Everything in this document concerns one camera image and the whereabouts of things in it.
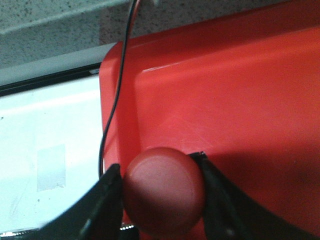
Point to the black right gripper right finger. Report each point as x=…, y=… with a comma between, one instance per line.
x=230, y=214

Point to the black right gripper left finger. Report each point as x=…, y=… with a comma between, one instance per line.
x=96, y=216

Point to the red mushroom push button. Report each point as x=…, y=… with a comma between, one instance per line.
x=163, y=192

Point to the grey stone counter slab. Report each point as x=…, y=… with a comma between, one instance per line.
x=32, y=30

